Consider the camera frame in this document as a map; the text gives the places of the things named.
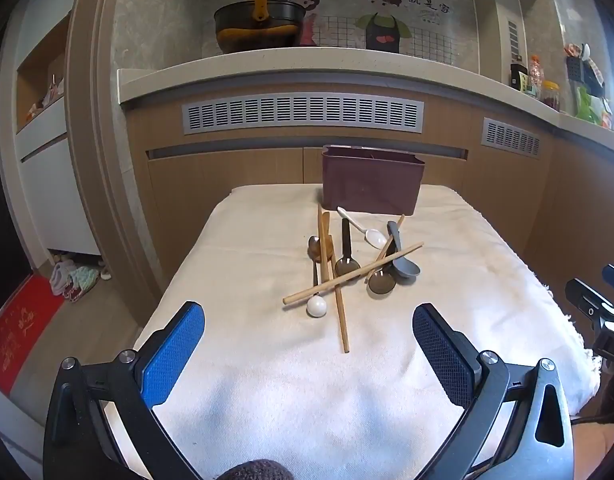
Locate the white table cloth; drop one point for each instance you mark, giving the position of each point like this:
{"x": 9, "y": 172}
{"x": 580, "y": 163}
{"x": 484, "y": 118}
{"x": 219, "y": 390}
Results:
{"x": 267, "y": 400}

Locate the wooden spoon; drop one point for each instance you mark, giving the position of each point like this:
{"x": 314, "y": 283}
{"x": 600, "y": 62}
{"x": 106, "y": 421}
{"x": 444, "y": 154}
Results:
{"x": 318, "y": 250}

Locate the small grey vent grille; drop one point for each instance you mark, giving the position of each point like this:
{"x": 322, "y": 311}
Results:
{"x": 512, "y": 138}

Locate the red floor mat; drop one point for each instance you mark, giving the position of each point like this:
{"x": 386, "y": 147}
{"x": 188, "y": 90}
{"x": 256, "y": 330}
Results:
{"x": 22, "y": 330}

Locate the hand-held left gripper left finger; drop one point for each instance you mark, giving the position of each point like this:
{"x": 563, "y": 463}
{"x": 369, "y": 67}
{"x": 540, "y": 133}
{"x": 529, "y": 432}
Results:
{"x": 174, "y": 350}

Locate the white plastic spoon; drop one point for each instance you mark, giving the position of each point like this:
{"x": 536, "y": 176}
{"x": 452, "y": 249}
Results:
{"x": 373, "y": 237}

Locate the person's left hand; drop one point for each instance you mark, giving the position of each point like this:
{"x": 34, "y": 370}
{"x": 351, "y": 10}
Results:
{"x": 257, "y": 471}

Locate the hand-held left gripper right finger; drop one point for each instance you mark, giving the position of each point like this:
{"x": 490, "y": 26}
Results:
{"x": 442, "y": 355}

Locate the grey plastic spoon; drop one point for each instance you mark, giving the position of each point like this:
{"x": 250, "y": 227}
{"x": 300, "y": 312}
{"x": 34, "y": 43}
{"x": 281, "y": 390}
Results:
{"x": 406, "y": 266}

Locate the black utensil rack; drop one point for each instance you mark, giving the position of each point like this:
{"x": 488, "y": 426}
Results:
{"x": 577, "y": 67}

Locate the cartoon wall poster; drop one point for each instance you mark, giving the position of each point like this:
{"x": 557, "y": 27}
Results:
{"x": 347, "y": 20}

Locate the long grey vent grille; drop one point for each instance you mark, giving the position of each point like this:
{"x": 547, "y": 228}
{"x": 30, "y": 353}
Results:
{"x": 302, "y": 112}

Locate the green packets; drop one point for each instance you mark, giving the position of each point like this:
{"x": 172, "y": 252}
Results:
{"x": 592, "y": 107}

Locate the maroon plastic utensil holder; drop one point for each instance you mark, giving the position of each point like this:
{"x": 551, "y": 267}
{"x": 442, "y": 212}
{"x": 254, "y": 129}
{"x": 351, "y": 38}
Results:
{"x": 369, "y": 185}

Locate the white cabinet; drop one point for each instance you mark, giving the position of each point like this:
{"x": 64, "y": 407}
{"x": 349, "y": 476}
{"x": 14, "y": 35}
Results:
{"x": 52, "y": 180}

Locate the dark sauce bottle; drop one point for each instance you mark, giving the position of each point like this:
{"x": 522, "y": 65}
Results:
{"x": 517, "y": 75}

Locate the orange-capped clear bottle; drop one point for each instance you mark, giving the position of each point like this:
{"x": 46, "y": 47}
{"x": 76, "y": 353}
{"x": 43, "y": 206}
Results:
{"x": 536, "y": 77}

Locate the translucent brown spoon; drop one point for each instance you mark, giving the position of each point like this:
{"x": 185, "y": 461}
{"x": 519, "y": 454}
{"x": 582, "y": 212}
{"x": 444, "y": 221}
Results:
{"x": 381, "y": 284}

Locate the person's right forearm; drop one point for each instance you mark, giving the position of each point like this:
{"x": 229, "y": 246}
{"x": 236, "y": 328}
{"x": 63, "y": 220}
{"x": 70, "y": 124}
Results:
{"x": 597, "y": 440}

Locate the red jar with yellow lid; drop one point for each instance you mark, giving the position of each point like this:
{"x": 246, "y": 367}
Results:
{"x": 551, "y": 96}

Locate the pile of slippers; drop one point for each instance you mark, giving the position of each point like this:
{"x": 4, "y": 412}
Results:
{"x": 74, "y": 280}

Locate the black cooking pot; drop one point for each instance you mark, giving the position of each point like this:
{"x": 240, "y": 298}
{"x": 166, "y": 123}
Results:
{"x": 237, "y": 25}

